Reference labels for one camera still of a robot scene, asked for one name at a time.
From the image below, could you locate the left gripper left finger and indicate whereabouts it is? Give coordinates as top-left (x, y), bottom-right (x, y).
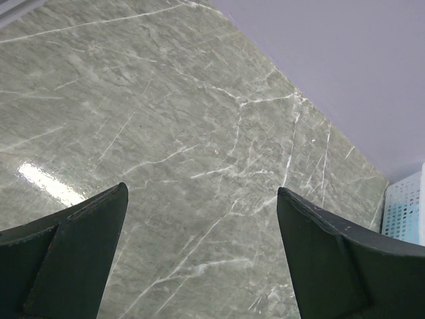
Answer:
top-left (1, 183), bottom-right (128, 318)

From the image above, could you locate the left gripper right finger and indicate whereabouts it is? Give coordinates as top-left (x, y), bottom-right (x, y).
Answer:
top-left (277, 187), bottom-right (424, 318)

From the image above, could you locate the white plastic basket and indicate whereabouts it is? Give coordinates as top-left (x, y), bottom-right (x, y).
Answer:
top-left (381, 169), bottom-right (424, 246)

